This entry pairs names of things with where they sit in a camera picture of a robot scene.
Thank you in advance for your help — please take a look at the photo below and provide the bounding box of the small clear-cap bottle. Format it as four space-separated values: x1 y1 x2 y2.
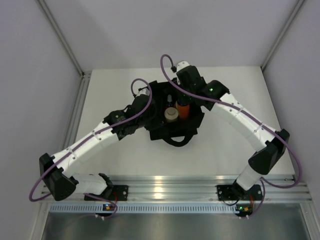
166 94 174 107

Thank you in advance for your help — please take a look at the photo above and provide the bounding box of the beige cream jar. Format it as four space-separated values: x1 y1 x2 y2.
164 107 179 123

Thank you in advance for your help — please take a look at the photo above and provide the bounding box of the orange bottle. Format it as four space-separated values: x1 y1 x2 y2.
176 100 190 120

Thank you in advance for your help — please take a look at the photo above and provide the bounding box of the black canvas bag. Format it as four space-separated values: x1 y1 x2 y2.
144 81 205 147

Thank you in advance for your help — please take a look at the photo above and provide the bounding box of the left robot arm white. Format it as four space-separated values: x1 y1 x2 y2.
39 88 153 201

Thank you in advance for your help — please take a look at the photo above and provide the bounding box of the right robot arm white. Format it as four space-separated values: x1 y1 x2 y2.
174 61 290 199

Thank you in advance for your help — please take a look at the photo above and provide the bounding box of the aluminium frame rail left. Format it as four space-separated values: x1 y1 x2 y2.
36 0 92 151

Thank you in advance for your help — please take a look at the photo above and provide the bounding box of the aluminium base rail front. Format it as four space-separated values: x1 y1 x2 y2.
110 175 312 203

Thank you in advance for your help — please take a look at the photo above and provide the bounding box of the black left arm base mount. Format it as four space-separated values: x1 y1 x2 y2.
84 185 129 202

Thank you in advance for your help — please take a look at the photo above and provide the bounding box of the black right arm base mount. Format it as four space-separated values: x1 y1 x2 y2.
216 184 264 201

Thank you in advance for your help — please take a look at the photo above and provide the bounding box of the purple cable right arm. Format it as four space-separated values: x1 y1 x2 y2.
159 54 304 189

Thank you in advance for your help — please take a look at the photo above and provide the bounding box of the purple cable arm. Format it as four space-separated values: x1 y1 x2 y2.
29 78 153 202
159 54 304 189

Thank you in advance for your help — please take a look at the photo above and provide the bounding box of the aluminium frame post right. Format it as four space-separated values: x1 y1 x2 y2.
260 0 308 73

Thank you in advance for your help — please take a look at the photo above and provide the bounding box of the grey slotted cable duct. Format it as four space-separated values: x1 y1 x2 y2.
49 203 240 214

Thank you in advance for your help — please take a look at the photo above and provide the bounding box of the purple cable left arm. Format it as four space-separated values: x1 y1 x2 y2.
29 78 153 202

